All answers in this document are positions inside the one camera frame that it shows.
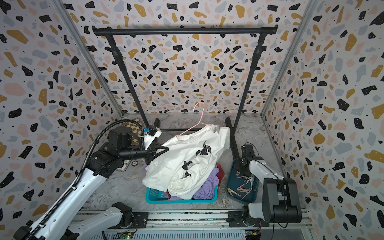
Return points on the dark grey clothes rack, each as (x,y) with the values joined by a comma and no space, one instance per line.
(118,57)

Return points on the red garment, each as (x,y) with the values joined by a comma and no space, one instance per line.
(220,174)

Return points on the aluminium corner profile right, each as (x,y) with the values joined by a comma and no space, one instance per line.
(290,54)

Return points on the white printed t-shirt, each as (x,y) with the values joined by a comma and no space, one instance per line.
(188,163)

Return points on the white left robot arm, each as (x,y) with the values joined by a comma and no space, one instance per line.
(115,145)

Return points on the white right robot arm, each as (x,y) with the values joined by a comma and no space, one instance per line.
(279,203)

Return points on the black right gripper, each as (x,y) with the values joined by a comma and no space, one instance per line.
(236,166)

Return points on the dark teal clothespin bin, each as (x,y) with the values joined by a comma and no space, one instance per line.
(241,188)

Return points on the aluminium corner profile left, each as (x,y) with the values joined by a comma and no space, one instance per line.
(63,14)

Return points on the teal laundry basket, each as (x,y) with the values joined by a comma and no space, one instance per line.
(156,197)

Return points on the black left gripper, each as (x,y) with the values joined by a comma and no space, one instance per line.
(151,150)

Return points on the purple garment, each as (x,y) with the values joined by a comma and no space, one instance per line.
(206,191)

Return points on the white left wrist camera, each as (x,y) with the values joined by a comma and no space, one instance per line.
(150,134)

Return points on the wooden chessboard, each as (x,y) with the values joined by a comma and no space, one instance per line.
(136,129)

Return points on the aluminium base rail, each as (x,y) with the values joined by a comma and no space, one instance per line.
(204,225)

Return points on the aluminium corner profile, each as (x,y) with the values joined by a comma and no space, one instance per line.
(63,14)
(290,54)

